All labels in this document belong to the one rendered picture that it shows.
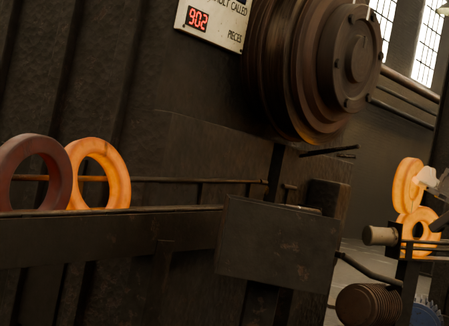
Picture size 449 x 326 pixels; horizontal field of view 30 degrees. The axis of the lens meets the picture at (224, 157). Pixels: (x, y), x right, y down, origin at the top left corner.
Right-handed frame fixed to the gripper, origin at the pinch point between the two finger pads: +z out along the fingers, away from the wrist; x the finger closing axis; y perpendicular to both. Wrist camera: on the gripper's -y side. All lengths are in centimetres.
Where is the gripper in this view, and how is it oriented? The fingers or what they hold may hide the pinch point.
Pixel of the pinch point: (410, 179)
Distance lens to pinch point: 232.7
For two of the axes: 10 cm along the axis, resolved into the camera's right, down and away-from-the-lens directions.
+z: -7.2, -4.3, 5.5
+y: 4.2, -9.0, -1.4
